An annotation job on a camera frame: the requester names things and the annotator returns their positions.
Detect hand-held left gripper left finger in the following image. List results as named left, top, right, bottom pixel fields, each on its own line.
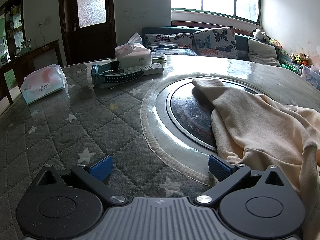
left=33, top=155, right=128, bottom=207

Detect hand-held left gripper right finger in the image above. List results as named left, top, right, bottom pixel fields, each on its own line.
left=194, top=155, right=288, bottom=207

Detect cream sweatshirt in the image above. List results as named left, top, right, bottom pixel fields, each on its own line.
left=192, top=78, right=320, bottom=205

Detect round black inset cooktop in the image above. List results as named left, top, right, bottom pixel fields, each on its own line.
left=155, top=78, right=253, bottom=153

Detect wrapped white tissue pack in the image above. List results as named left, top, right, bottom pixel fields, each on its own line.
left=20, top=64, right=69, bottom=105

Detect white remote control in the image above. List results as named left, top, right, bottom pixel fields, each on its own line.
left=117, top=63, right=164, bottom=75

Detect pink white tissue box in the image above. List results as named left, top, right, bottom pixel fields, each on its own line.
left=114, top=32, right=152, bottom=68

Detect grey cushion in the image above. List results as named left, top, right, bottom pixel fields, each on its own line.
left=247, top=38, right=282, bottom=67

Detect large butterfly print pillow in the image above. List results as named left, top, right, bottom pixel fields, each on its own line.
left=193, top=27, right=238, bottom=60

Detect blue sofa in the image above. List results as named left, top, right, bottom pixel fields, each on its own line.
left=142, top=26, right=320, bottom=90

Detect dark wooden door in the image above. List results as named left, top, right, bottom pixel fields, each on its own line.
left=59, top=0, right=117, bottom=65

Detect clear plastic storage box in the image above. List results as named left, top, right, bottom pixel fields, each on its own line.
left=300, top=65, right=320, bottom=90

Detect dark wooden sideboard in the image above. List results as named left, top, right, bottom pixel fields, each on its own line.
left=0, top=39, right=63, bottom=108

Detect brown plush toys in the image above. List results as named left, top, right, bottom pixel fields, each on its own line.
left=291, top=53, right=310, bottom=65

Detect panda plush toy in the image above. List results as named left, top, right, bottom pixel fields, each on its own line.
left=252, top=28, right=270, bottom=42

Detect dark wooden display cabinet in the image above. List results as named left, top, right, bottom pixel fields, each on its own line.
left=0, top=0, right=25, bottom=68

